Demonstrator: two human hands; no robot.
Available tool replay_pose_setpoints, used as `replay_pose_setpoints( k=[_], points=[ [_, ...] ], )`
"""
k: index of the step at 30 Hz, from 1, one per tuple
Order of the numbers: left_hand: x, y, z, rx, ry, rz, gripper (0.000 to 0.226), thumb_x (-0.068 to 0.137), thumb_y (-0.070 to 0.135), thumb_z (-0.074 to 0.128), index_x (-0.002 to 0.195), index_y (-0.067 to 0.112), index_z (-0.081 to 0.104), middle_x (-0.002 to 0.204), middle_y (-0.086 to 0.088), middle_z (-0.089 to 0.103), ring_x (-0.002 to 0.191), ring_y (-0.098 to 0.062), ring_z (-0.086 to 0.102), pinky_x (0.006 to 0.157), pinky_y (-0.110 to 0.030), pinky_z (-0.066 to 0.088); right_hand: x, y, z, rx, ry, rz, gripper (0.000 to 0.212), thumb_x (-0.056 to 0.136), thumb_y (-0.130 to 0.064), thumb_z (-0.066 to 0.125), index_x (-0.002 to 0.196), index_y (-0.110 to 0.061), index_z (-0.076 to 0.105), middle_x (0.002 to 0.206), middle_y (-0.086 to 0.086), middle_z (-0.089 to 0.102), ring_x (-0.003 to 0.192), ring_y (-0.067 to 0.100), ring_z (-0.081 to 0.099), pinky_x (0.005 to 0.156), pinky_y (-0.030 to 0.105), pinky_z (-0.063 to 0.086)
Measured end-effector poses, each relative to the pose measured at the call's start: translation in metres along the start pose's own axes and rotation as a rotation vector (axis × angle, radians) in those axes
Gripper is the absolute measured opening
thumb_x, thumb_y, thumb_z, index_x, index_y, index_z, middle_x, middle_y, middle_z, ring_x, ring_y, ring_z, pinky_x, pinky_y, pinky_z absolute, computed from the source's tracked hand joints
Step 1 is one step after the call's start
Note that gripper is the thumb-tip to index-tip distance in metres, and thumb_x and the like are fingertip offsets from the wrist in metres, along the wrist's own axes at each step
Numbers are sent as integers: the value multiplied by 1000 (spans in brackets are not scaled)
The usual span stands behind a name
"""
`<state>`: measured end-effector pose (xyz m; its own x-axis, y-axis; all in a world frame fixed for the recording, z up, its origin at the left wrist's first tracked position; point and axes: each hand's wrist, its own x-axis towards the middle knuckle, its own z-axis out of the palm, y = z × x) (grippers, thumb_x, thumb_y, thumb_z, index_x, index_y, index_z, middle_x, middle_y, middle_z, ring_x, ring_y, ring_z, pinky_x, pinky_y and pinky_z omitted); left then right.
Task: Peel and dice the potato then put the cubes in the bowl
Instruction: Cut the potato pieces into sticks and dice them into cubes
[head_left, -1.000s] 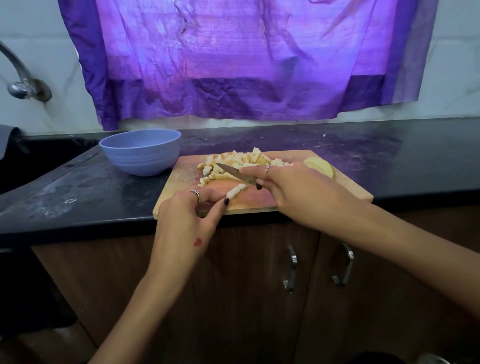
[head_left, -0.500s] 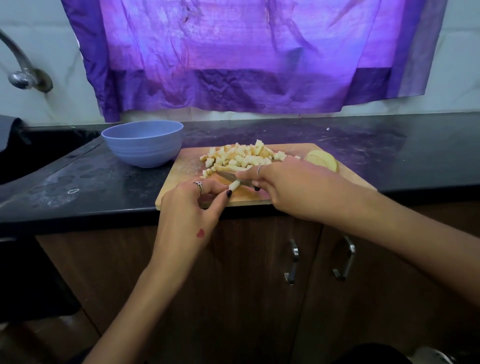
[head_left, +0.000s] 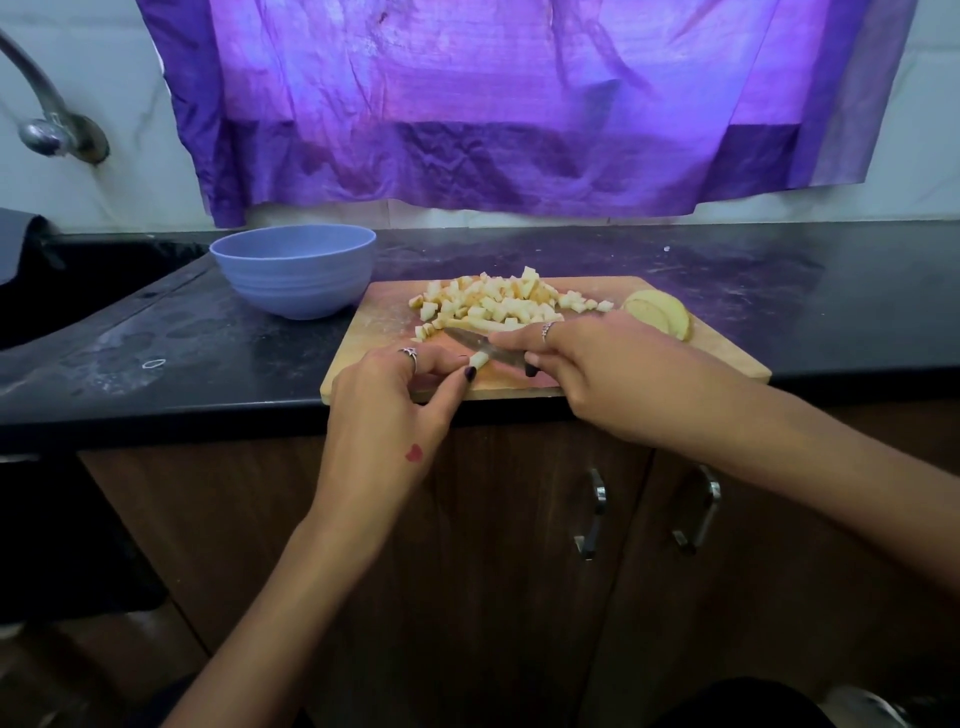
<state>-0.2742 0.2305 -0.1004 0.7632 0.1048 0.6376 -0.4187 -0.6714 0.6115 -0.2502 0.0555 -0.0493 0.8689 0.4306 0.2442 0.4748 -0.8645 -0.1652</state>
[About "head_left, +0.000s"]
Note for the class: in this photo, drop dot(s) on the person's left hand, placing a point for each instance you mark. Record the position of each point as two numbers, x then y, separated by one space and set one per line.
383 435

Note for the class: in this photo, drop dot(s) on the person's right hand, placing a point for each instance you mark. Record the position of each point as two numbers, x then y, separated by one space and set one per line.
645 383

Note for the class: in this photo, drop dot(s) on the potato slice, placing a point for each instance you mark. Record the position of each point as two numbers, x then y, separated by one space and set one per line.
660 312

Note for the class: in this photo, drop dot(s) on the tan potato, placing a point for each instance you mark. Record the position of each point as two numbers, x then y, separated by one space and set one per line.
479 360

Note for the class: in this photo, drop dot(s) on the pile of diced potato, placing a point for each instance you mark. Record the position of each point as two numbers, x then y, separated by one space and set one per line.
495 300

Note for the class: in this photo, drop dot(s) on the blue bowl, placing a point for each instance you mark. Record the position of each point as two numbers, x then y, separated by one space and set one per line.
293 270

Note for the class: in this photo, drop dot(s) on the person's right forearm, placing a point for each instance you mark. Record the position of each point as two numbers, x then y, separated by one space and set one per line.
863 473

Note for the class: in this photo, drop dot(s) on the person's left forearm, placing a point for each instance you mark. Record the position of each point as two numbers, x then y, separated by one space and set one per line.
263 630

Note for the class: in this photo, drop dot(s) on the person's dark trousers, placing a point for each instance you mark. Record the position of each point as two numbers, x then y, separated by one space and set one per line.
743 705

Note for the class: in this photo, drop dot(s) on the wooden cutting board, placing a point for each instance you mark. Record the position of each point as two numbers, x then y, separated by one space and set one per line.
375 338

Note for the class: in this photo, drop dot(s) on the white rubber band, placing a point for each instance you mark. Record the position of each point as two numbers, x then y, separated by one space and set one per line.
144 363

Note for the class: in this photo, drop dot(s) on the purple cloth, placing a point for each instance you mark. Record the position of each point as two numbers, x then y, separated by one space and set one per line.
525 105

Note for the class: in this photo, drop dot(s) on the dark sink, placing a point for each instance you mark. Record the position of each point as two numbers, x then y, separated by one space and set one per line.
83 293

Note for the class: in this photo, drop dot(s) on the red and white plastic bag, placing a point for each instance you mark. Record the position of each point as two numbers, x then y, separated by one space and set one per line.
885 708

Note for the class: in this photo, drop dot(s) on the grey cloth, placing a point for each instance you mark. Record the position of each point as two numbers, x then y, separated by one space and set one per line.
15 243

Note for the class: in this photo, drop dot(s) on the metal faucet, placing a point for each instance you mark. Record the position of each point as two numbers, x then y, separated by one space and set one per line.
60 132

